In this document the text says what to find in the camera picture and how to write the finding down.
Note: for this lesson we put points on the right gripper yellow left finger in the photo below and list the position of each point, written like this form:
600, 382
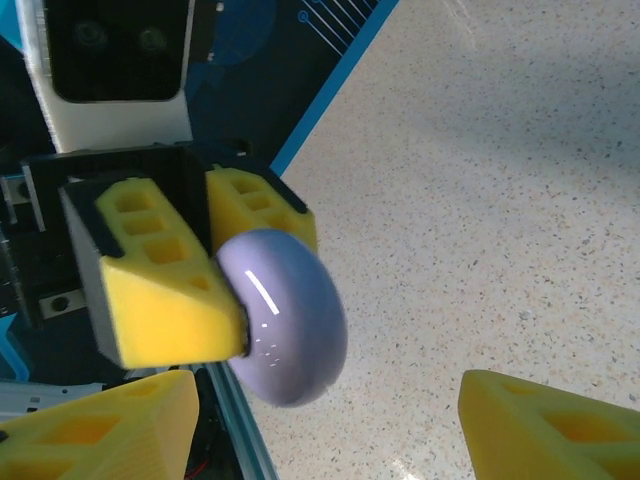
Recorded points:
100, 440

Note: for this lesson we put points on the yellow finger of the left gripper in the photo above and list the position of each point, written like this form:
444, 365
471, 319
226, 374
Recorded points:
280, 220
160, 310

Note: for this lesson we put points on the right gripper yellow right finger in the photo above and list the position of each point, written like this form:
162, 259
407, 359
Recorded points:
550, 440

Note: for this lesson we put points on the purple round charging case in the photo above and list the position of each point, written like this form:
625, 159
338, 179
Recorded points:
295, 320

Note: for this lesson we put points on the wide aluminium frame rail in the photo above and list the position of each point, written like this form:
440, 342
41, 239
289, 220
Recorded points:
237, 425

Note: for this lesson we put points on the blue-edged aluminium side rail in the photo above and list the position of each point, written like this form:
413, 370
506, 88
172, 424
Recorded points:
340, 75

